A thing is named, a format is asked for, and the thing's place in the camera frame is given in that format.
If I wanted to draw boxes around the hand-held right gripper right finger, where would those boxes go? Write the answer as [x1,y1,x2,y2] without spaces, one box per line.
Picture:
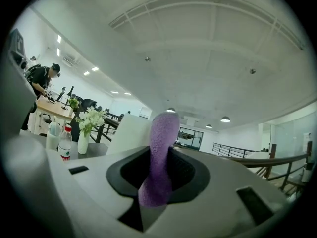
[145,146,296,238]

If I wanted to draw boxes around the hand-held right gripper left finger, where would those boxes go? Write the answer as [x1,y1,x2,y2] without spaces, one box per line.
[46,145,151,238]

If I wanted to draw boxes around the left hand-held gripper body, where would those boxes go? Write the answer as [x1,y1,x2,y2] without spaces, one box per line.
[0,28,38,136]

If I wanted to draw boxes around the purple fuzzy cloth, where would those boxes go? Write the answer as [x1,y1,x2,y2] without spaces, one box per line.
[137,112,181,208]

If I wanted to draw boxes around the black desk lamp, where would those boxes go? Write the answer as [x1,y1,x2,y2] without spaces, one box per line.
[60,85,75,110]

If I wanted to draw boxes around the black metal railing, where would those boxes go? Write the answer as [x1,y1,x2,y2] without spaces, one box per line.
[212,142,258,159]

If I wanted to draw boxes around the wooden desk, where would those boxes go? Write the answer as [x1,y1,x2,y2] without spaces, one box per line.
[34,95,76,135]

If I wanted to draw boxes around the white vase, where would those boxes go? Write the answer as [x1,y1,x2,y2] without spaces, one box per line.
[77,130,91,155]

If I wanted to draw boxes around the clear water bottle red cap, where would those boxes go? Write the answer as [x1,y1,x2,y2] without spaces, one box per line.
[58,124,73,162]

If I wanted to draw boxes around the white cup with teal lid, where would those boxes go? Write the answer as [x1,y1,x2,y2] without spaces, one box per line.
[46,121,62,151]

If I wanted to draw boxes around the black stair railing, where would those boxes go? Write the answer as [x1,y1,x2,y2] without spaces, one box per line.
[89,111,124,144]

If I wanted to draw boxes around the small yellow-green potted plant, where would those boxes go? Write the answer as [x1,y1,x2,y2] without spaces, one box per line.
[67,97,80,117]

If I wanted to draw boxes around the wooden handrail railing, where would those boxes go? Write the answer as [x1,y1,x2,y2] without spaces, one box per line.
[222,140,313,195]

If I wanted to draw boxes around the white flower bouquet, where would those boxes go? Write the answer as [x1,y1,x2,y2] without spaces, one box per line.
[75,106,106,137]

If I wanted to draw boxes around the ceiling air conditioner unit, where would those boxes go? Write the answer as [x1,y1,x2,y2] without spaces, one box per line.
[62,54,79,67]

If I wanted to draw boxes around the black office chair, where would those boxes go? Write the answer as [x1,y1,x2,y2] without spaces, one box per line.
[78,98,98,114]

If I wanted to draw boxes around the row of ceiling light panels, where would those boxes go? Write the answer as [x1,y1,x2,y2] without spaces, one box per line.
[56,34,132,96]

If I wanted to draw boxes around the white ceiling cable tray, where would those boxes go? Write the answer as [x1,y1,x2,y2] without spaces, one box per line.
[108,0,306,51]

